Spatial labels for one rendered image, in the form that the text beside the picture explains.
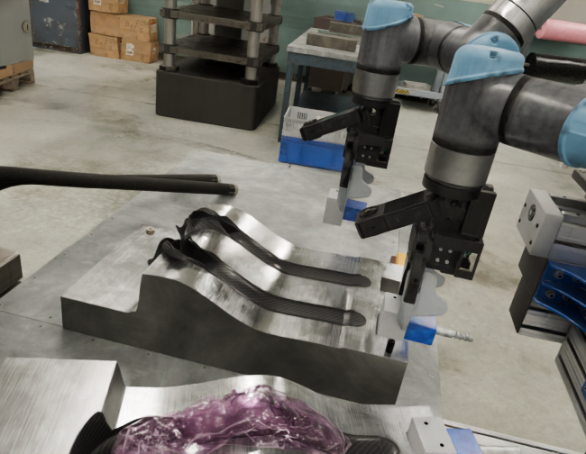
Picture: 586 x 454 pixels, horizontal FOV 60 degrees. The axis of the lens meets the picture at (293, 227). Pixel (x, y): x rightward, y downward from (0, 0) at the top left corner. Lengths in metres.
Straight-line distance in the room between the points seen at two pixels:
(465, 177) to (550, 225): 0.46
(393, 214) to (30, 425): 0.46
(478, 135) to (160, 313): 0.48
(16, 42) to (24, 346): 0.68
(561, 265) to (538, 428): 1.14
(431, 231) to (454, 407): 1.44
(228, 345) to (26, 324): 0.31
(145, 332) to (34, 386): 0.22
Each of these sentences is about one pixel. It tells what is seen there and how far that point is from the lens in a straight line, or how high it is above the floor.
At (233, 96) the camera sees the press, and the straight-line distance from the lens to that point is 4.67.
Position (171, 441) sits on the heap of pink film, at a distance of 0.56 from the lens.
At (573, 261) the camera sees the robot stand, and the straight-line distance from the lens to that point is 1.10.
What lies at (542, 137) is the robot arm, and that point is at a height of 1.21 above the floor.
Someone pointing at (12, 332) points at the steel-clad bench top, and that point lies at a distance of 0.87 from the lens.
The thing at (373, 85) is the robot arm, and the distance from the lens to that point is 0.89.
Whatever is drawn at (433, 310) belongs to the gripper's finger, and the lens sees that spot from 0.70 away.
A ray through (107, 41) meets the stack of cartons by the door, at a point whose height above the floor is 0.20.
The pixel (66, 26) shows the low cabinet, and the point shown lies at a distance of 7.61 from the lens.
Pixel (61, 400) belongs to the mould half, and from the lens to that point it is 0.59.
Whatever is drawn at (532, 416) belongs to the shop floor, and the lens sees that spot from 2.17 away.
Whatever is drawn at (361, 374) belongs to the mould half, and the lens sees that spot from 0.73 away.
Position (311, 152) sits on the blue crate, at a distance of 3.95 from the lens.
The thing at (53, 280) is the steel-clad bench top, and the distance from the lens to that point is 0.97.
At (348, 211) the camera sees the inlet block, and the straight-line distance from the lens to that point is 0.97.
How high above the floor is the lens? 1.32
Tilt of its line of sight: 26 degrees down
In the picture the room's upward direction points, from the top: 9 degrees clockwise
